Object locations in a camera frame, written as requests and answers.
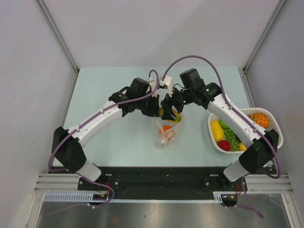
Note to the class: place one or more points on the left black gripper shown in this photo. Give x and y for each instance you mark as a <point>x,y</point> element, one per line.
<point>153,111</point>

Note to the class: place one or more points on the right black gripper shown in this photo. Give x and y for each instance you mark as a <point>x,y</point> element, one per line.
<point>168,114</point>

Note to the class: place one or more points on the yellow green mango toy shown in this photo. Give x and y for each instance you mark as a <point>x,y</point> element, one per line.
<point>160,112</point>

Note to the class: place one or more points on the orange toy fruit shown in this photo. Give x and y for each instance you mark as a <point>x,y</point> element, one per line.
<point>165,130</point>

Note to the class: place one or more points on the clear zip top bag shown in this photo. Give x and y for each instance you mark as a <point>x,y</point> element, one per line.
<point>159,140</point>

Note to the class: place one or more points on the yellow lemon toy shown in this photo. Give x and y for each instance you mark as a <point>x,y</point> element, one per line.
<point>217,131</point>

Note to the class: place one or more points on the small green lime toy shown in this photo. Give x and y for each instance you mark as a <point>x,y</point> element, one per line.
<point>223,124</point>

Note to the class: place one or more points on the green grape bunch toy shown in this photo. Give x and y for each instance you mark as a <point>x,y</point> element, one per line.
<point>231,137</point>

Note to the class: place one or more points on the red apple toy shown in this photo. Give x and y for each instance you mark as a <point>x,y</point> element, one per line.
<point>224,145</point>

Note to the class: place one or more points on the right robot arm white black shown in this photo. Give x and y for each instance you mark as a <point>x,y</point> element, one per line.
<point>261,144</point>

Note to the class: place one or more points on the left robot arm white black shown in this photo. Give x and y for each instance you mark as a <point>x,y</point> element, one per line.
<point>68,143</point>

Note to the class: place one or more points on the yellow orange mango toy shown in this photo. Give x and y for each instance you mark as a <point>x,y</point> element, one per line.
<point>242,147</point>

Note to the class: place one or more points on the pineapple toy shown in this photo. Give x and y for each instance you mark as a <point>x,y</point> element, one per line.
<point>261,119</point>

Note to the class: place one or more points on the white perforated plastic basket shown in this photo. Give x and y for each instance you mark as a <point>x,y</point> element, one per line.
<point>273,124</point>

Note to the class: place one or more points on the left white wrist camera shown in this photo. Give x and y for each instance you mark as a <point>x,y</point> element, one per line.
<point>153,88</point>

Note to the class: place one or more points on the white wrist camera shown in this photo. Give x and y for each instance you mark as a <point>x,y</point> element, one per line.
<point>168,84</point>
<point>153,88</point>

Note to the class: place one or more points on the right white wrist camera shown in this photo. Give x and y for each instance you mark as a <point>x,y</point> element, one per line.
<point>168,84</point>

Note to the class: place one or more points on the right aluminium frame post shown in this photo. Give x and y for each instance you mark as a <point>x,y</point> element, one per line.
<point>265,33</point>

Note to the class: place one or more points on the aluminium frame post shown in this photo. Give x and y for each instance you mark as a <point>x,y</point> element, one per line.
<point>57,34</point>
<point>265,33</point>

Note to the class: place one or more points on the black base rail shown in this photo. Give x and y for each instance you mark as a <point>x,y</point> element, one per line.
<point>151,183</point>

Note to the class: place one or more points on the left aluminium frame post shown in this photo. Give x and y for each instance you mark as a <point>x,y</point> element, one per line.
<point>57,34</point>

